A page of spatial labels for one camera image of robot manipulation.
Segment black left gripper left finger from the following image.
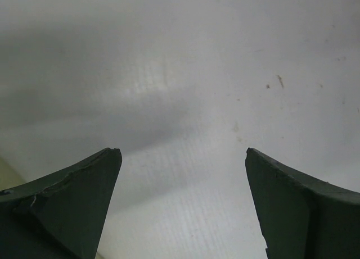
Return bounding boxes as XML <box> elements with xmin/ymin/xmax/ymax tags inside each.
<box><xmin>1</xmin><ymin>148</ymin><xmax>122</xmax><ymax>258</ymax></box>

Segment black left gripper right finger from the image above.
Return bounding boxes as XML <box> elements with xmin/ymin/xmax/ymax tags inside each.
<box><xmin>245</xmin><ymin>148</ymin><xmax>359</xmax><ymax>258</ymax></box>

